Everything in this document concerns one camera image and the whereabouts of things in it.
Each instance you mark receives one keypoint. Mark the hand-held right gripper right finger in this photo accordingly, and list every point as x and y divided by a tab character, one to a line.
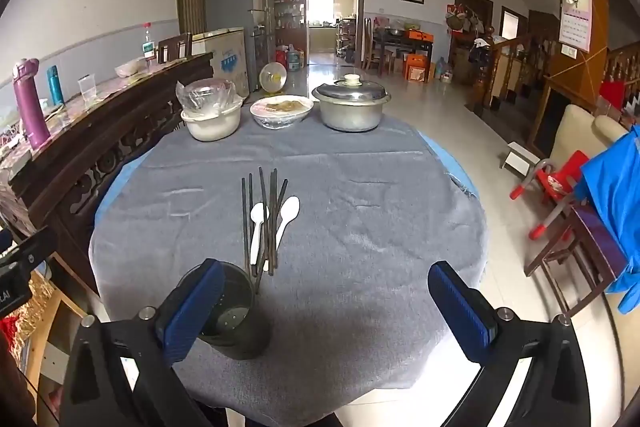
460	312

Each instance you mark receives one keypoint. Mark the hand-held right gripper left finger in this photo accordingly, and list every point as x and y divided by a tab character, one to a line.
192	307

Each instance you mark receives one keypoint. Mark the dark perforated utensil holder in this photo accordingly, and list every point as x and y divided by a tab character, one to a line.
240	332

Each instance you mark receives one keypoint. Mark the white plastic spoon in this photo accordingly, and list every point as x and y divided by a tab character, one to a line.
290	208
258	214

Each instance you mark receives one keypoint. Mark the grey tablecloth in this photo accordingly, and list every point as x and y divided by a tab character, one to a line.
350	232

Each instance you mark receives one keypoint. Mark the blue table cover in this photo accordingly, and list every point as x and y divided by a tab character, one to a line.
450	162

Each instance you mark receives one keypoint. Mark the brown wooden chair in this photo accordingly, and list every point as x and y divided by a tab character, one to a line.
595	237

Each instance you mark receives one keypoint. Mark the purple thermos bottle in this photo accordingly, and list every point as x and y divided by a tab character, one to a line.
30	107

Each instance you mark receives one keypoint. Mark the red child's chair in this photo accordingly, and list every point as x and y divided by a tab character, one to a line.
555	182

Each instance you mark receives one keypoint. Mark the white step stool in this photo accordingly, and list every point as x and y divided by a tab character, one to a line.
520	157

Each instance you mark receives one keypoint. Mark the dark carved wooden sideboard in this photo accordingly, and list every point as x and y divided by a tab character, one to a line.
125	122

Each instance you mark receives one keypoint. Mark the white plastic basin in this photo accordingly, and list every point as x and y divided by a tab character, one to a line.
210	127

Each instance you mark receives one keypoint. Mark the teal thermos bottle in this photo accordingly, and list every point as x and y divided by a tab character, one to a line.
55	87

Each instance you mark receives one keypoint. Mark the clear plastic cup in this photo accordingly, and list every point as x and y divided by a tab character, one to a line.
87	93

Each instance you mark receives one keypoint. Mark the blue cloth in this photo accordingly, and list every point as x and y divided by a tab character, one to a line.
615	187

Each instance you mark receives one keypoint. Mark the clear plastic bag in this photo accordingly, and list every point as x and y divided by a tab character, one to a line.
205	94

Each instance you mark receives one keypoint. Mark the beige armchair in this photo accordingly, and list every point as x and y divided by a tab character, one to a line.
575	132

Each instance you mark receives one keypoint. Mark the film-covered food bowl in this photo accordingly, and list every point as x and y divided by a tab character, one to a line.
281	112

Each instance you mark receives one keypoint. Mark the bag of food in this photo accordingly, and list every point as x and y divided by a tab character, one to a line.
129	68

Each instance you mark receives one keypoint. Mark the small white fan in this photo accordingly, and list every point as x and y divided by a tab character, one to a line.
273	78

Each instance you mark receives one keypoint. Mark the aluminium pot lid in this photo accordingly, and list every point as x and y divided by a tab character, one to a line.
350	91

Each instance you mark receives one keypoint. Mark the orange box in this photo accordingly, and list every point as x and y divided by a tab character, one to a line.
417	68

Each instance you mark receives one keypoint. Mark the white chest freezer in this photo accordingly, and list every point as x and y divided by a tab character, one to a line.
227	57

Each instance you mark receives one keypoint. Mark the wooden staircase railing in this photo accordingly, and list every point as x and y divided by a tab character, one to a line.
505	62

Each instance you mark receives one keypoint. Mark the red-capped plastic bottle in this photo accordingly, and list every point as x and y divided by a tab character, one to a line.
148	47

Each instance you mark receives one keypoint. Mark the dark wooden chair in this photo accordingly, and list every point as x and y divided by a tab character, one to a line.
175	47

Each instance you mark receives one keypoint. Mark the blue water jug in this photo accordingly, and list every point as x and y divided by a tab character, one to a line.
295	59

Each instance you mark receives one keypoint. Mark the dark wooden table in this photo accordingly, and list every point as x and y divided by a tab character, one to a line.
395	41

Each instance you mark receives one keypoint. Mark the grey refrigerator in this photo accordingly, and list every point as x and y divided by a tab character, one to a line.
230	2

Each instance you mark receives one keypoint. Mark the wall calendar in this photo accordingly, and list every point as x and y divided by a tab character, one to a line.
575	22

